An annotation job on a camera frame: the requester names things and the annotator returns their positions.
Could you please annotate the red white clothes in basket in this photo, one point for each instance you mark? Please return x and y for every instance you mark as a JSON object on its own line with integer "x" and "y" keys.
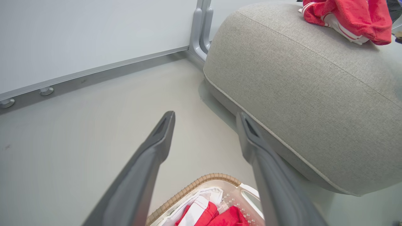
{"x": 207, "y": 193}

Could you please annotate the grey partition corner post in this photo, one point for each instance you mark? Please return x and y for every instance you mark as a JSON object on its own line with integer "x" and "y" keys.
{"x": 201, "y": 31}

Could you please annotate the white laundry basket woven rim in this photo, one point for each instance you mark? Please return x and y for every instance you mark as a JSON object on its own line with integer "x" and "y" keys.
{"x": 241, "y": 196}

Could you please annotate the red white striped garment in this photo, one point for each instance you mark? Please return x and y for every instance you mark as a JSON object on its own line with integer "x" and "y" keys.
{"x": 216, "y": 216}

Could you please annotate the red and white garment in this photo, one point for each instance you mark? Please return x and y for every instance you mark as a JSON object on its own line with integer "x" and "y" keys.
{"x": 351, "y": 15}

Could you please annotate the white partition panel aluminium frame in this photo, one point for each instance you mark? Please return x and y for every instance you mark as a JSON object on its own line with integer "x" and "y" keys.
{"x": 88, "y": 34}

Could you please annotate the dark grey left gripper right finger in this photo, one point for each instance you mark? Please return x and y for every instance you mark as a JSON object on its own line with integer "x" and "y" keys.
{"x": 276, "y": 185}

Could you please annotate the round grey partition foot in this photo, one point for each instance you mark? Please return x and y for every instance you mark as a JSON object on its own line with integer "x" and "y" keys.
{"x": 46, "y": 91}
{"x": 6, "y": 103}

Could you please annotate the grey fabric ottoman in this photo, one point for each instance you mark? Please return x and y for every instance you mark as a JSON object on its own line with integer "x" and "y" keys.
{"x": 301, "y": 94}

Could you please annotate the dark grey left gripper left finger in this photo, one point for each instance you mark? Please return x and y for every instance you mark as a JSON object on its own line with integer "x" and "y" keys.
{"x": 135, "y": 182}

